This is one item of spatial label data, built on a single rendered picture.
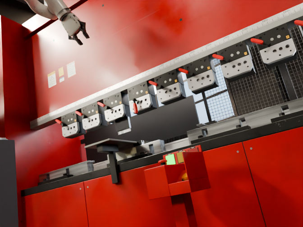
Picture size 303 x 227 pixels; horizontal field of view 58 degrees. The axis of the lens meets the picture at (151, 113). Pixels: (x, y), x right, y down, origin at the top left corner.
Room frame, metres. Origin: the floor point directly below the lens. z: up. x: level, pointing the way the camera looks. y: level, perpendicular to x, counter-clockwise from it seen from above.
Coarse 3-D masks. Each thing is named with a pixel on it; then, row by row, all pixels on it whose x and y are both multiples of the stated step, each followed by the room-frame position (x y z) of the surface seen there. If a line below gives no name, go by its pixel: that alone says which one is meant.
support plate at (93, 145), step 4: (104, 140) 1.43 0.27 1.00; (108, 140) 1.42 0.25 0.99; (112, 140) 1.44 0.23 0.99; (116, 140) 1.47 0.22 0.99; (120, 140) 1.51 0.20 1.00; (124, 140) 1.54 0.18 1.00; (92, 144) 1.47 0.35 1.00; (96, 144) 1.46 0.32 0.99; (112, 144) 1.55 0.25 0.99; (116, 144) 1.57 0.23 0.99; (120, 144) 1.59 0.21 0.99; (124, 144) 1.62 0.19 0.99; (128, 144) 1.64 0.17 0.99; (132, 144) 1.66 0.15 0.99; (92, 148) 1.55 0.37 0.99; (96, 148) 1.58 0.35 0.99
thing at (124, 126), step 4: (116, 120) 1.72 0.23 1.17; (120, 120) 1.70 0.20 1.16; (124, 120) 1.69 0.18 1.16; (128, 120) 1.68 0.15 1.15; (116, 124) 1.72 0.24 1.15; (120, 124) 1.71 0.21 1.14; (124, 124) 1.69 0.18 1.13; (128, 124) 1.68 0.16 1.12; (116, 128) 1.72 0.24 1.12; (120, 128) 1.71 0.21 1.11; (124, 128) 1.69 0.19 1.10; (128, 128) 1.69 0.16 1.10; (120, 132) 1.72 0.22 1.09; (124, 132) 1.71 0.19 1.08
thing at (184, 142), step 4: (284, 112) 1.50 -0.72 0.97; (288, 112) 1.48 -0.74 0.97; (244, 124) 1.60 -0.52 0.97; (180, 140) 1.79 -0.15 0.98; (184, 140) 1.78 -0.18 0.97; (168, 144) 1.84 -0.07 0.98; (172, 144) 1.82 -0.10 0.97; (176, 144) 1.81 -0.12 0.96; (180, 144) 1.79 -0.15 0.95; (184, 144) 1.78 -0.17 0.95; (188, 144) 1.77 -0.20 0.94; (168, 148) 1.84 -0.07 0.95; (172, 148) 1.82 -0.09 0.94; (176, 148) 1.81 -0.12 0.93; (96, 164) 2.14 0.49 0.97; (100, 164) 2.11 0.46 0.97; (104, 164) 2.10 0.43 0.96; (96, 168) 2.13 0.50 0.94; (100, 168) 2.12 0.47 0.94
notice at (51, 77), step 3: (54, 72) 1.92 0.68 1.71; (48, 75) 1.95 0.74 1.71; (51, 75) 1.93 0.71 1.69; (54, 75) 1.92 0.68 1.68; (48, 78) 1.95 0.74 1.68; (51, 78) 1.93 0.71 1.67; (54, 78) 1.92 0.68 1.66; (48, 81) 1.95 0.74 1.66; (51, 81) 1.94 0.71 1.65; (54, 81) 1.92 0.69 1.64; (51, 84) 1.94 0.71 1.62; (54, 84) 1.92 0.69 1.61
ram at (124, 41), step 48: (96, 0) 1.69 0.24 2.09; (144, 0) 1.51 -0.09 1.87; (192, 0) 1.37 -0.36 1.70; (240, 0) 1.26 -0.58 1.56; (288, 0) 1.16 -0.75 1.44; (48, 48) 1.94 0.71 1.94; (96, 48) 1.72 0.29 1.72; (144, 48) 1.54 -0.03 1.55; (192, 48) 1.41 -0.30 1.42; (48, 96) 1.96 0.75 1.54
